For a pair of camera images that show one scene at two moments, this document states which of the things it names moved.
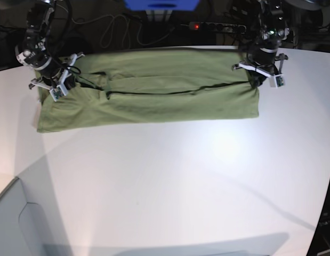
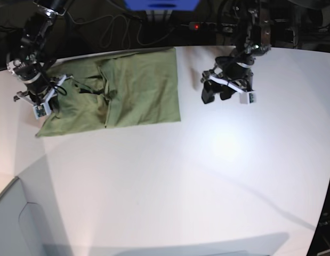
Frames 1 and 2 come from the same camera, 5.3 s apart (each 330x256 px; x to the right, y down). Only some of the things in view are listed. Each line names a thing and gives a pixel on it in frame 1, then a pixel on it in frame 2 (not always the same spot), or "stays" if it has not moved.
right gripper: (263, 56) → (235, 72)
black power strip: (217, 26) stays
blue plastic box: (162, 5) stays
